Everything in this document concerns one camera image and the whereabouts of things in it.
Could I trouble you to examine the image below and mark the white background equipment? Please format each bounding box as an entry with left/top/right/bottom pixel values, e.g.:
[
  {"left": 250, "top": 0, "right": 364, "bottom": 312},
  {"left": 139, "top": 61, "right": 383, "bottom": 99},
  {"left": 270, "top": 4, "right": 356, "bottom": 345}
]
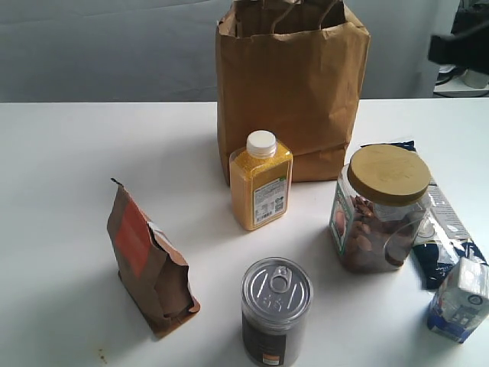
[{"left": 433, "top": 65, "right": 488, "bottom": 98}]

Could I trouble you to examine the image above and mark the dark blue snack packet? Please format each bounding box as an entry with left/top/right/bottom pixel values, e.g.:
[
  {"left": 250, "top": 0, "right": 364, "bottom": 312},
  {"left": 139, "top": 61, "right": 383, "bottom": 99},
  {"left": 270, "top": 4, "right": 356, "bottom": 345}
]
[{"left": 361, "top": 140, "right": 488, "bottom": 291}]

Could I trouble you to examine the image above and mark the brown orange coffee pouch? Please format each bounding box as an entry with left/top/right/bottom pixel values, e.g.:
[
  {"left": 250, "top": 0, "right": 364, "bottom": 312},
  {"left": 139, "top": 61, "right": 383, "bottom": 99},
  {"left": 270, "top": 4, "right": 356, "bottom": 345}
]
[{"left": 107, "top": 179, "right": 200, "bottom": 339}]

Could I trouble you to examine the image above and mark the yellow grain plastic bottle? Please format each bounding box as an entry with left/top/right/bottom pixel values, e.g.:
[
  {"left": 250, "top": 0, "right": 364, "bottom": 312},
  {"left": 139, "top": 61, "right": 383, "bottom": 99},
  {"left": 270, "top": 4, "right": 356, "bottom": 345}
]
[{"left": 229, "top": 130, "right": 293, "bottom": 231}]

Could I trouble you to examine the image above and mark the small blue white carton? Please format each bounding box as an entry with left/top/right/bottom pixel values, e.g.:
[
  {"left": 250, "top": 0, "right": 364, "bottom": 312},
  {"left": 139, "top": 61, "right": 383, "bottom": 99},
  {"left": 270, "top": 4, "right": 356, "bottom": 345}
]
[{"left": 427, "top": 258, "right": 488, "bottom": 344}]

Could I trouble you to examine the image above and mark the clear can with metal lid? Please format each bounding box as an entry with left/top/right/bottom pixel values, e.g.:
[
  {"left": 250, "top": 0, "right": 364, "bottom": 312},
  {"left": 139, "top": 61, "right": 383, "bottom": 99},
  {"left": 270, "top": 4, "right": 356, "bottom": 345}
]
[{"left": 241, "top": 257, "right": 313, "bottom": 366}]

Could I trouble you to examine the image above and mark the almond jar with wooden lid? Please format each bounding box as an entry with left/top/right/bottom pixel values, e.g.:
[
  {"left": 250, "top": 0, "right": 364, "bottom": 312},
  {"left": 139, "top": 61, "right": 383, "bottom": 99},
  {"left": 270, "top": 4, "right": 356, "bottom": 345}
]
[{"left": 329, "top": 144, "right": 432, "bottom": 273}]

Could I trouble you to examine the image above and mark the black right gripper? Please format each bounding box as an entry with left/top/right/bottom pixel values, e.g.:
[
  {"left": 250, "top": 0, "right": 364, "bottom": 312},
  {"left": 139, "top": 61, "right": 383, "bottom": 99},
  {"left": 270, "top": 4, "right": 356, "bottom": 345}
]
[{"left": 427, "top": 7, "right": 488, "bottom": 75}]

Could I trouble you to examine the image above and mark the brown paper grocery bag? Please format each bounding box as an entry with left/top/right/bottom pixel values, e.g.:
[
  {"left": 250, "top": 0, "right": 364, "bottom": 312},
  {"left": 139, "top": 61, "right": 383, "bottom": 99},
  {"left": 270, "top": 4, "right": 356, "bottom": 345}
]
[{"left": 215, "top": 1, "right": 371, "bottom": 182}]

